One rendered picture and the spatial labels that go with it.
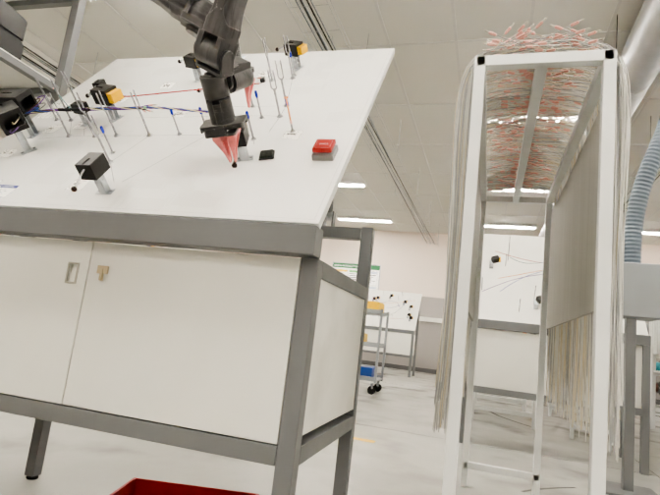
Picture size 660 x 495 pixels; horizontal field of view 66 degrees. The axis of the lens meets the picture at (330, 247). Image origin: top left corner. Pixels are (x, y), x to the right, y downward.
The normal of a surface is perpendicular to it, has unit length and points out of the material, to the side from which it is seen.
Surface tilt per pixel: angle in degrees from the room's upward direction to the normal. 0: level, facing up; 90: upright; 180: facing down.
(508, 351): 90
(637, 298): 90
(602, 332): 90
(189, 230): 90
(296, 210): 52
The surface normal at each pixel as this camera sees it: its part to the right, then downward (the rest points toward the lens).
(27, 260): -0.26, -0.19
